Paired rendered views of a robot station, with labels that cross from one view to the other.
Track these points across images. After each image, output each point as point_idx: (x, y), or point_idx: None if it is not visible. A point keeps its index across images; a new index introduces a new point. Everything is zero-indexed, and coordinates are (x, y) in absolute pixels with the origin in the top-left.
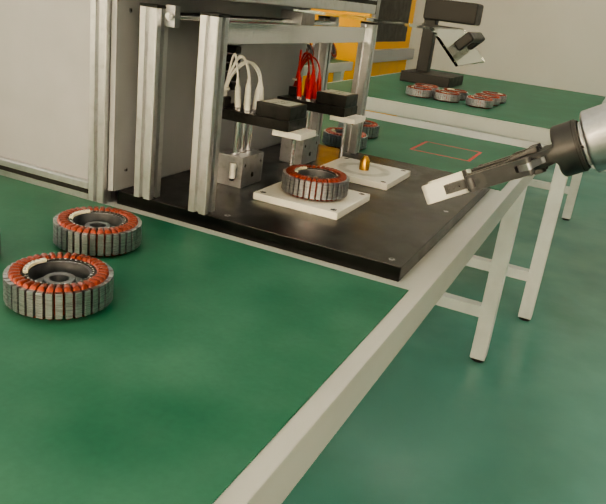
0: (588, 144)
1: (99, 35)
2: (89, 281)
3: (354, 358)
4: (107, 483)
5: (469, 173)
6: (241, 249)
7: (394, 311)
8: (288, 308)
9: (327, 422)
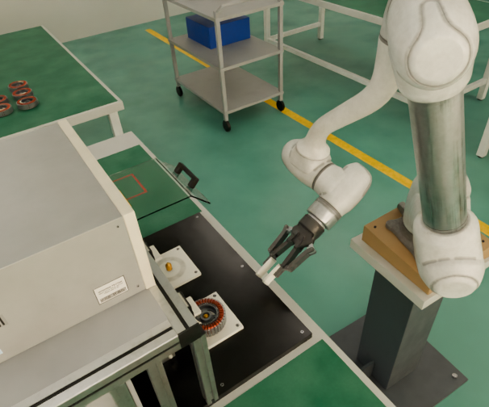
0: (328, 227)
1: (123, 402)
2: None
3: (382, 400)
4: None
5: (282, 264)
6: (257, 394)
7: (342, 358)
8: (334, 404)
9: None
